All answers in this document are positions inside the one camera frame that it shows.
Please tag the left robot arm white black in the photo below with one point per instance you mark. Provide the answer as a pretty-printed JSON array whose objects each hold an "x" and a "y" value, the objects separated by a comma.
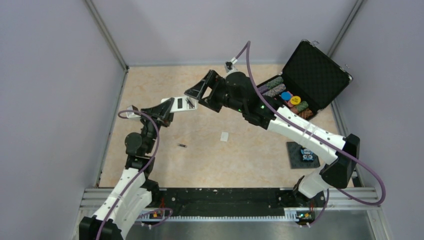
[{"x": 134, "y": 191}]

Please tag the black poker chip case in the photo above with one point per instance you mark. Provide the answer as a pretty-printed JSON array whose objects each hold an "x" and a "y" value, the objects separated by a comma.
[{"x": 311, "y": 75}]

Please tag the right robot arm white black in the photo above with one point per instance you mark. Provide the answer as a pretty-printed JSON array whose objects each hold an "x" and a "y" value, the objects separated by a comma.
[{"x": 238, "y": 92}]

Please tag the blue owl toy figure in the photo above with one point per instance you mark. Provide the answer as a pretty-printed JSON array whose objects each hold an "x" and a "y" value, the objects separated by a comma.
[{"x": 307, "y": 155}]

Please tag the white remote control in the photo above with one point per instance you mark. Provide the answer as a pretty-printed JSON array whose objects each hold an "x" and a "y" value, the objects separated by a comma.
[{"x": 180, "y": 104}]

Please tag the yellow round chip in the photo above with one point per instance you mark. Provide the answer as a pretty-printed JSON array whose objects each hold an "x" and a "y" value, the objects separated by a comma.
[{"x": 295, "y": 100}]

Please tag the black studded base plate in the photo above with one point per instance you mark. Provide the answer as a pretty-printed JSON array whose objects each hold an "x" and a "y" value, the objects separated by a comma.
[{"x": 295, "y": 157}]

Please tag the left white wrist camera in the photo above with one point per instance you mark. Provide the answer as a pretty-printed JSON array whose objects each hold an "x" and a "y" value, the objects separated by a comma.
[{"x": 133, "y": 112}]

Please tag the black mounting rail base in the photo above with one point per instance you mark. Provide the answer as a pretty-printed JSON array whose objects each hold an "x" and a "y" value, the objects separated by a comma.
[{"x": 232, "y": 202}]

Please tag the aluminium frame rail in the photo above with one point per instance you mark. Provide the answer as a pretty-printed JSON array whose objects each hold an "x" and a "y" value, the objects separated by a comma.
[{"x": 357, "y": 199}]

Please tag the white battery cover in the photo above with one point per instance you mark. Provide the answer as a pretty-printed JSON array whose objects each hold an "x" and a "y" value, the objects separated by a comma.
[{"x": 224, "y": 136}]

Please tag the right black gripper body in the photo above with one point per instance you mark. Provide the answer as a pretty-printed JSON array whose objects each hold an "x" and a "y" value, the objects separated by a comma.
[{"x": 219, "y": 96}]

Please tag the blue round chip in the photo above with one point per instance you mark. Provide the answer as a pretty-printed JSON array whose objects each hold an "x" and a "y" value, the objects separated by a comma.
[{"x": 286, "y": 96}]

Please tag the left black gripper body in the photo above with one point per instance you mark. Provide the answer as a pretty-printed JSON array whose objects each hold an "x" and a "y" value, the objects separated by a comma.
[{"x": 149, "y": 129}]

